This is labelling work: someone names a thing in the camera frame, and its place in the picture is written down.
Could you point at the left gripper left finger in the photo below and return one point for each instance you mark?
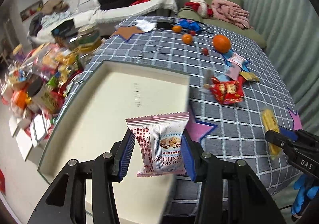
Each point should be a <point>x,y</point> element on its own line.
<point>123,156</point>

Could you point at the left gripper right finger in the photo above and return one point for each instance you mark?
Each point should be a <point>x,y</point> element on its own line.
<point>191,152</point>

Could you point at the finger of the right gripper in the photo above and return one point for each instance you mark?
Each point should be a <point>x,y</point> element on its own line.
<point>281,141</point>
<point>291,134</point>

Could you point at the yellow corn snack packet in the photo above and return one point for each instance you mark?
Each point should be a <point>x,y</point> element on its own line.
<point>269,122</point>

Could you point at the pink cranberry crisp packet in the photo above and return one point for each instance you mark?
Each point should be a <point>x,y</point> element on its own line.
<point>160,139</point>

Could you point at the red festive snack packet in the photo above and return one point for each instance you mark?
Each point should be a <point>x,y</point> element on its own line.
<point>227,93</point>

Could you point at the clear-wrapped dark snack stick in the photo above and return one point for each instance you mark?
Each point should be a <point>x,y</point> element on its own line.
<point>207,82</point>

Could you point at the pink wafer bar packet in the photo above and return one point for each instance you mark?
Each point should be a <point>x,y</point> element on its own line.
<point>233,71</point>

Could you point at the light blue wafer bar packet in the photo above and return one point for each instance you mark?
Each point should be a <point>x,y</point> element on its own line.
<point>223,78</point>

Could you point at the pile of bagged snacks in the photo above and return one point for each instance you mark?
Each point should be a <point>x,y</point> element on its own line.
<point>36,86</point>

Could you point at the pink star cutout right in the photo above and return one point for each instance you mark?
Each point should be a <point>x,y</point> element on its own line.
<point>297,125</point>

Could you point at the pink star cutout near tray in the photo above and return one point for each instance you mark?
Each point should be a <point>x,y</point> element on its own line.
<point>198,130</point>

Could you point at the green-sided cardboard tray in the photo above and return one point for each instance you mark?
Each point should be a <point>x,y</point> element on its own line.
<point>94,118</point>

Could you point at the cherry tomato near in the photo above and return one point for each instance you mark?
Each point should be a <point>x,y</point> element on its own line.
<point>205,52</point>

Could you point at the blue star cutout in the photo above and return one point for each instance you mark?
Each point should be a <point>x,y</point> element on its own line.
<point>225,56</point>

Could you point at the large orange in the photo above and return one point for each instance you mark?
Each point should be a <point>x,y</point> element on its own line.
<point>221,44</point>

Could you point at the small mandarin near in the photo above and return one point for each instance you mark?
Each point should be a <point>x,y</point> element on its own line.
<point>187,39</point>

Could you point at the small mandarin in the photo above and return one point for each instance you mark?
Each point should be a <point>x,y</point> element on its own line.
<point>177,28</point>
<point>187,39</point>

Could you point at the small mandarin far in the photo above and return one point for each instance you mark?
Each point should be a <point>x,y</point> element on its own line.
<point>177,28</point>

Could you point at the blue crumpled bag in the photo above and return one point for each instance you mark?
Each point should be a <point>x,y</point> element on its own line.
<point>190,25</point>

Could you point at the stacked tin jar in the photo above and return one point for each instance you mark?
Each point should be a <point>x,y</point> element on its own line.
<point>88,39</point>

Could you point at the brown star cutout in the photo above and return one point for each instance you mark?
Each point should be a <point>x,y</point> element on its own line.
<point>127,32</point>

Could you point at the black power adapter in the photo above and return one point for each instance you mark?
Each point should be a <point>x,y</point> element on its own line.
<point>165,24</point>

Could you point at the white crumpled tissue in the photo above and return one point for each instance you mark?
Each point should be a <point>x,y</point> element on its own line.
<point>145,25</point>

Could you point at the pink blanket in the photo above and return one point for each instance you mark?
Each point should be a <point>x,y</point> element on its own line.
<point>232,13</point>

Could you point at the red white plush toy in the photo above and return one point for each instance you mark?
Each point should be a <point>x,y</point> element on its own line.
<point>201,7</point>

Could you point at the grey sofa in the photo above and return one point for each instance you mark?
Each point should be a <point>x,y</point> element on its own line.
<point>84,12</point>

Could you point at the green armchair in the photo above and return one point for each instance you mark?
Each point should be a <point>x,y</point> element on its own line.
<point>252,34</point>

